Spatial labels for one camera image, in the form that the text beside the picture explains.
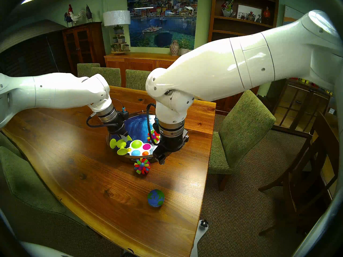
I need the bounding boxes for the lime green suction spinner toy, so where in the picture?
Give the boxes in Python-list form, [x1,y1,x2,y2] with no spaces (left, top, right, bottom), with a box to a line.
[110,135,133,156]

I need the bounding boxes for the dark wooden chair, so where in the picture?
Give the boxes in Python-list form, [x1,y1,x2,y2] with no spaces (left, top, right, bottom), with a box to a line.
[259,112,340,236]

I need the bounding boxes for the green chair beside table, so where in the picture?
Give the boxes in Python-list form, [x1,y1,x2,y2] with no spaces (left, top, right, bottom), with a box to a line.
[208,90,276,191]

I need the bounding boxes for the multicolour spiky ball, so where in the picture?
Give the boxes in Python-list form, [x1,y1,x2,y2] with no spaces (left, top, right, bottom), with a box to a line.
[147,130,161,144]
[134,158,151,175]

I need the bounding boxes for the black coiled right arm cable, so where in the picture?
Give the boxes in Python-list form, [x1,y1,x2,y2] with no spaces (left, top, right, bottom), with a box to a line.
[146,103,159,146]

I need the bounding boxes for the dark window blinds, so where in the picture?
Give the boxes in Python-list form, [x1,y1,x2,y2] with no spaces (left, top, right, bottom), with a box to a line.
[0,32,65,86]

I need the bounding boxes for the tall dark wooden cabinet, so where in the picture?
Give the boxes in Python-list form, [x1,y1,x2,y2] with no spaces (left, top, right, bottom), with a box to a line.
[62,22,106,81]

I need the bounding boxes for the light wooden sideboard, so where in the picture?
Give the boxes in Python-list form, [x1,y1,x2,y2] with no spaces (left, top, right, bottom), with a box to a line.
[104,52,185,88]

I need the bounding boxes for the white pop bubble toy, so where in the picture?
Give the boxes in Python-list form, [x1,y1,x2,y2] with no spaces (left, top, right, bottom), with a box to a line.
[126,139,156,157]

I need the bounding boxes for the blue green earth ball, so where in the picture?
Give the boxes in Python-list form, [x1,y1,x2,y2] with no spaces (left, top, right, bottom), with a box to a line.
[147,189,165,207]

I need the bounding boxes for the white spotted rooster figurine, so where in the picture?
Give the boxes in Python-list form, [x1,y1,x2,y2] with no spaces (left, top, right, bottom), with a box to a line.
[67,4,87,25]

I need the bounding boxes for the glass door wooden cabinet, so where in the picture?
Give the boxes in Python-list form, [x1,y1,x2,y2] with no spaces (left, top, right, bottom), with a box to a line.
[272,78,331,138]

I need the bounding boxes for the green upholstered chair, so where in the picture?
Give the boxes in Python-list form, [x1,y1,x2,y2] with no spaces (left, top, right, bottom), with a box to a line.
[91,67,121,87]
[125,69,152,91]
[77,63,100,78]
[0,146,87,226]
[0,132,23,158]

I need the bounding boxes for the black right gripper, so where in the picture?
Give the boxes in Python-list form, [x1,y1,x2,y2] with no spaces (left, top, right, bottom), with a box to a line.
[154,133,189,165]

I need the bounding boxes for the white lamp shade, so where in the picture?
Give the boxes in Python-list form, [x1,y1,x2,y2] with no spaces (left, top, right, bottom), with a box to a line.
[103,10,131,27]

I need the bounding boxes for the tiered plant stand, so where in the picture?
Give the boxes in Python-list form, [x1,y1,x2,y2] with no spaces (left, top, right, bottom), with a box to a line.
[110,25,130,55]

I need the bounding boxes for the framed text sign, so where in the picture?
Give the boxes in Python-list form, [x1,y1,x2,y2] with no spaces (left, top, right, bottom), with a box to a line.
[236,3,262,22]

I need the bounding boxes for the abstract wall picture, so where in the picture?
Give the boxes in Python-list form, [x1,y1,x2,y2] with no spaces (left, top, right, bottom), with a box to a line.
[283,5,304,25]

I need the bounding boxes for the wooden bookshelf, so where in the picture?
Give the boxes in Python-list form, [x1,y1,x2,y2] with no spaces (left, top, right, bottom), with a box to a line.
[208,0,280,43]

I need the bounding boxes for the small potted plant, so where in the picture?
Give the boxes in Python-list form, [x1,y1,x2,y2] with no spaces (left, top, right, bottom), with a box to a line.
[179,38,191,56]

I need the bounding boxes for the thin black camera cable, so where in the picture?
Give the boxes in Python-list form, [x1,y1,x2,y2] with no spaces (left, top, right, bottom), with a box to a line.
[111,98,126,110]

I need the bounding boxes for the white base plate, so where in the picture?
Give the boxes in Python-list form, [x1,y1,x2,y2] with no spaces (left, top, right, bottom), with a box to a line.
[190,219,209,257]

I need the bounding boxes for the oval wooden tray blue inlay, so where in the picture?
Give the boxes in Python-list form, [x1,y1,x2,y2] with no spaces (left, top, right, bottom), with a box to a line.
[107,111,189,164]

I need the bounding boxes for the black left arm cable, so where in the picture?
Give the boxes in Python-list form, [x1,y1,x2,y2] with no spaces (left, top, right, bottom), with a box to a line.
[86,112,119,128]

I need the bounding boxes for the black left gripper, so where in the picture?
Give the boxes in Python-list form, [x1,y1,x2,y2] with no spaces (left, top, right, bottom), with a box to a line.
[106,113,132,142]

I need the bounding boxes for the harbour town painting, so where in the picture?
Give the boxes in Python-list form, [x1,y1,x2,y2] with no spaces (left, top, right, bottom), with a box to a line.
[127,0,199,50]

